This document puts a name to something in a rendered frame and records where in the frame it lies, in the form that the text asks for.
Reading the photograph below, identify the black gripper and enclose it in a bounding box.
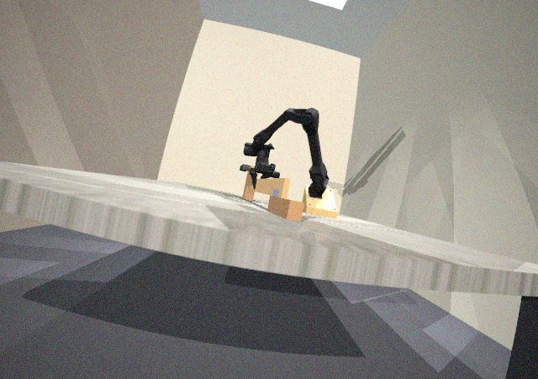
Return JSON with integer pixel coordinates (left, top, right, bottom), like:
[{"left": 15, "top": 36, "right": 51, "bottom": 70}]
[{"left": 240, "top": 155, "right": 280, "bottom": 189}]

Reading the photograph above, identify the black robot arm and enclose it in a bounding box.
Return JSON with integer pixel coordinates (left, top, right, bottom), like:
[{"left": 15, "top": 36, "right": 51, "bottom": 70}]
[{"left": 243, "top": 108, "right": 329, "bottom": 199}]

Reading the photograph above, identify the long tan wooden rail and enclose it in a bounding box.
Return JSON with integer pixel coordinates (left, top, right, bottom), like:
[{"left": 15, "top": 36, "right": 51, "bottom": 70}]
[{"left": 251, "top": 178, "right": 291, "bottom": 199}]

